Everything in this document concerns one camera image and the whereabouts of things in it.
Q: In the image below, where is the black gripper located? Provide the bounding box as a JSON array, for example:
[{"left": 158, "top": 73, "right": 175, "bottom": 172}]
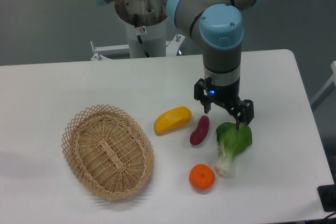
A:
[{"left": 194, "top": 77, "right": 254, "bottom": 130}]

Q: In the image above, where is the yellow mango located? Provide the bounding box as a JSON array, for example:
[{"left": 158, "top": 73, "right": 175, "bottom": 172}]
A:
[{"left": 154, "top": 106, "right": 192, "bottom": 135}]

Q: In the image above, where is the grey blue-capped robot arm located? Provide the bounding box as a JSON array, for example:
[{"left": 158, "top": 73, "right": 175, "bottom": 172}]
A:
[{"left": 95, "top": 0, "right": 264, "bottom": 125}]

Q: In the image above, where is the green bok choy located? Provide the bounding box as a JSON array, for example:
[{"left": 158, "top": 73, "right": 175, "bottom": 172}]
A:
[{"left": 215, "top": 122, "right": 253, "bottom": 177}]

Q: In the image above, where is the purple sweet potato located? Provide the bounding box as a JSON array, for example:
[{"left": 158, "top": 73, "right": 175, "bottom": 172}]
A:
[{"left": 190, "top": 115, "right": 209, "bottom": 146}]

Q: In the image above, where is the orange mandarin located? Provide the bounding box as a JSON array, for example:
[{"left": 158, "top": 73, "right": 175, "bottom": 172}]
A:
[{"left": 189, "top": 164, "right": 215, "bottom": 190}]

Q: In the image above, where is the woven wicker basket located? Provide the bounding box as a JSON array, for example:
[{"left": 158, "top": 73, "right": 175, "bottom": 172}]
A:
[{"left": 61, "top": 105, "right": 154, "bottom": 200}]

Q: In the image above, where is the black device at table edge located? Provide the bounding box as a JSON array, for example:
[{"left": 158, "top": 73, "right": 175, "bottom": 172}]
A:
[{"left": 317, "top": 184, "right": 335, "bottom": 212}]

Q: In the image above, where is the white frame at right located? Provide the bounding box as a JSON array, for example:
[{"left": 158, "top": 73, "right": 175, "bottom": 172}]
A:
[{"left": 310, "top": 61, "right": 335, "bottom": 111}]

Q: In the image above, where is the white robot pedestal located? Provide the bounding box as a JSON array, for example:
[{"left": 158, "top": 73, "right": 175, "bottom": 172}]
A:
[{"left": 90, "top": 0, "right": 185, "bottom": 61}]

